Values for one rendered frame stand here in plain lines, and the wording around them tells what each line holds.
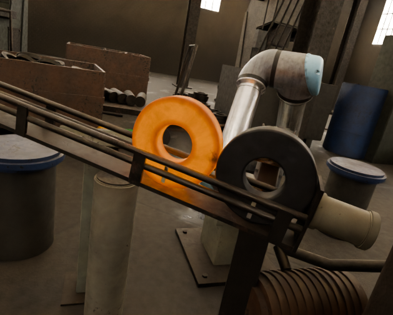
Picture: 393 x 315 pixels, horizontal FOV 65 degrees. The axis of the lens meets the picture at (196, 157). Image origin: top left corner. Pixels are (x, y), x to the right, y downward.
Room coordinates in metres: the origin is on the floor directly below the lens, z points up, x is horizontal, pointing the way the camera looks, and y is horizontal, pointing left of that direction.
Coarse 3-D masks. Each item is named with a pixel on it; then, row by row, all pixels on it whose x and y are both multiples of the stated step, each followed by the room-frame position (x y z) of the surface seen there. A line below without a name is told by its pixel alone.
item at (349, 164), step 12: (336, 168) 1.65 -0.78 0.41; (348, 168) 1.63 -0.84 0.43; (360, 168) 1.68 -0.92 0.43; (372, 168) 1.73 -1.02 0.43; (336, 180) 1.67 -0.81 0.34; (348, 180) 1.62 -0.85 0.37; (360, 180) 1.58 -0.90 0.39; (372, 180) 1.57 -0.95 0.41; (384, 180) 1.61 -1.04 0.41; (324, 192) 1.73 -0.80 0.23; (336, 192) 1.65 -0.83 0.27; (348, 192) 1.61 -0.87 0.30; (360, 192) 1.60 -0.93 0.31; (372, 192) 1.63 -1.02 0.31; (360, 204) 1.60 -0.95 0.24
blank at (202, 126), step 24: (168, 96) 0.49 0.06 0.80; (144, 120) 0.50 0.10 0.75; (168, 120) 0.49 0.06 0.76; (192, 120) 0.48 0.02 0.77; (216, 120) 0.49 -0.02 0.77; (144, 144) 0.50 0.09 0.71; (192, 144) 0.47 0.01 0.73; (216, 144) 0.46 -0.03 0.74; (168, 168) 0.48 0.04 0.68; (192, 168) 0.47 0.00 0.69
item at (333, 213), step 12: (324, 204) 0.41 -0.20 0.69; (336, 204) 0.42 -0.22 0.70; (348, 204) 0.43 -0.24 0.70; (324, 216) 0.41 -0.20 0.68; (336, 216) 0.41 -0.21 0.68; (348, 216) 0.40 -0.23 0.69; (360, 216) 0.41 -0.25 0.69; (372, 216) 0.41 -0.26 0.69; (312, 228) 0.41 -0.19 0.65; (324, 228) 0.41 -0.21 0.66; (336, 228) 0.40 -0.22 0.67; (348, 228) 0.40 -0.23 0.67; (360, 228) 0.39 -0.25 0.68; (372, 228) 0.39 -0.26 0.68; (348, 240) 0.40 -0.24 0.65; (360, 240) 0.39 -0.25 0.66; (372, 240) 0.39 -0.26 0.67
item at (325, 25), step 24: (192, 0) 8.42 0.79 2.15; (312, 0) 3.79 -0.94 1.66; (336, 0) 3.53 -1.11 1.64; (360, 0) 10.32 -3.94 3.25; (192, 24) 8.45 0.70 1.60; (312, 24) 3.72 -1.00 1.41; (336, 24) 3.56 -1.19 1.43; (360, 24) 10.18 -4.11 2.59; (192, 48) 8.49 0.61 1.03; (312, 48) 3.49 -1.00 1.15; (336, 72) 10.37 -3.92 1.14; (336, 96) 10.17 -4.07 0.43
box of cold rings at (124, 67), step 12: (72, 48) 3.77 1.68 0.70; (84, 48) 3.82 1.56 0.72; (96, 48) 4.63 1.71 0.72; (72, 60) 3.77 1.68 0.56; (84, 60) 3.83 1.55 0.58; (96, 60) 3.88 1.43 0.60; (108, 60) 3.93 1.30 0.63; (120, 60) 3.99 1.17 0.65; (132, 60) 4.05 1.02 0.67; (144, 60) 4.11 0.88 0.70; (108, 72) 3.93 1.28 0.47; (120, 72) 3.99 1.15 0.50; (132, 72) 4.06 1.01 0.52; (144, 72) 4.11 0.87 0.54; (108, 84) 3.94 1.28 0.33; (120, 84) 4.00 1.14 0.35; (132, 84) 4.06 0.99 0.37; (144, 84) 4.12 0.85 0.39
